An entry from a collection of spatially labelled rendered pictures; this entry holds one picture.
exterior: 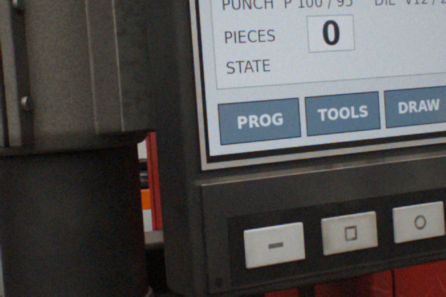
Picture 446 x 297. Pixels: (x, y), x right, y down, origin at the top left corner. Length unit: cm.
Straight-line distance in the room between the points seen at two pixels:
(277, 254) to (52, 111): 17
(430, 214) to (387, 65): 9
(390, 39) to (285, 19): 7
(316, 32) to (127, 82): 13
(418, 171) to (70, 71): 23
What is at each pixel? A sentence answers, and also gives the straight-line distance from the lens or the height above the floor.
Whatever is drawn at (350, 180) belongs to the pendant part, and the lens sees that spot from 51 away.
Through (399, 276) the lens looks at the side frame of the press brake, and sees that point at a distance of 97.
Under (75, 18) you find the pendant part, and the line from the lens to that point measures 56.
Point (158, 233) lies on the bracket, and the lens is 92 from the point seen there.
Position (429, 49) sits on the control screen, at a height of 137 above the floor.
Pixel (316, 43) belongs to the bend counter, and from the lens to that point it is 50.
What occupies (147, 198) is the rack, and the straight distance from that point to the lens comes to 277.
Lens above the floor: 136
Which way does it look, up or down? 3 degrees down
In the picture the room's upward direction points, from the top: 4 degrees counter-clockwise
